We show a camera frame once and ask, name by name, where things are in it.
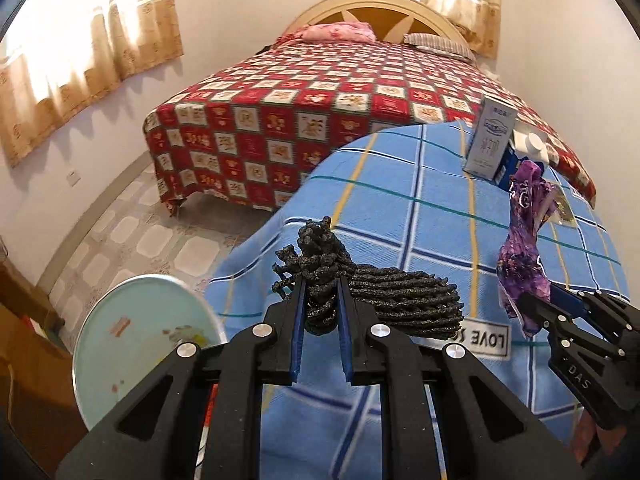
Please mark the blue checked tablecloth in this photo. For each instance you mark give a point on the blue checked tablecloth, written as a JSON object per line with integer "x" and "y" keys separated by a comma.
{"x": 400, "y": 220}

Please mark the white wall socket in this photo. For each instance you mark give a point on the white wall socket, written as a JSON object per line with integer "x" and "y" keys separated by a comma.
{"x": 74, "y": 177}

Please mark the beige patterned curtain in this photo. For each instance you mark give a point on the beige patterned curtain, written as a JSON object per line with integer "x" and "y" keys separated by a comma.
{"x": 75, "y": 60}
{"x": 475, "y": 25}

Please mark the cream wooden headboard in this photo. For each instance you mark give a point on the cream wooden headboard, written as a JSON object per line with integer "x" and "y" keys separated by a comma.
{"x": 370, "y": 12}

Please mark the purple wrapper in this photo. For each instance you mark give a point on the purple wrapper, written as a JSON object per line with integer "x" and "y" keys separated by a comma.
{"x": 520, "y": 265}

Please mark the bed with red patchwork cover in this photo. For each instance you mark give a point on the bed with red patchwork cover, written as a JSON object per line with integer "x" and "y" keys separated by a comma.
{"x": 300, "y": 110}

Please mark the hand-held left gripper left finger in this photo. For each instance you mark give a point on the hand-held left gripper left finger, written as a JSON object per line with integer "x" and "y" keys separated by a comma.
{"x": 299, "y": 330}

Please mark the wooden cabinet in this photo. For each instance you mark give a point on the wooden cabinet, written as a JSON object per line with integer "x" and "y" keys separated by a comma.
{"x": 30, "y": 360}

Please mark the striped pillow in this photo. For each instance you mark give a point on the striped pillow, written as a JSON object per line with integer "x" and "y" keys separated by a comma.
{"x": 440, "y": 44}

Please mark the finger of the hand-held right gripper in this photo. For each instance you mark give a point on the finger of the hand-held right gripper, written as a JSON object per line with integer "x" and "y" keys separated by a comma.
{"x": 567, "y": 300}
{"x": 542, "y": 312}

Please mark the white blue tall box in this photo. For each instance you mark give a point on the white blue tall box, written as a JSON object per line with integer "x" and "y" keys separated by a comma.
{"x": 490, "y": 140}

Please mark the blue milk carton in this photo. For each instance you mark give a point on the blue milk carton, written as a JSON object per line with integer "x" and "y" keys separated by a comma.
{"x": 530, "y": 145}

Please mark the clear blister packet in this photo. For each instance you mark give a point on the clear blister packet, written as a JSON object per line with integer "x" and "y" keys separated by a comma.
{"x": 562, "y": 210}

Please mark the light blue trash bin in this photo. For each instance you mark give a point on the light blue trash bin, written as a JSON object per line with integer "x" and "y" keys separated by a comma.
{"x": 130, "y": 340}

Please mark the dark cloth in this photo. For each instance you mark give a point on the dark cloth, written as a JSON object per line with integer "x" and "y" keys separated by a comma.
{"x": 262, "y": 50}

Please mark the pink pillow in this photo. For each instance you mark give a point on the pink pillow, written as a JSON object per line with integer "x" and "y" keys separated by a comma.
{"x": 340, "y": 32}

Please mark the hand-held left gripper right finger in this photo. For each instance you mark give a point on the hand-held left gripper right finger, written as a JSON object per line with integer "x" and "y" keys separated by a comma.
{"x": 345, "y": 330}

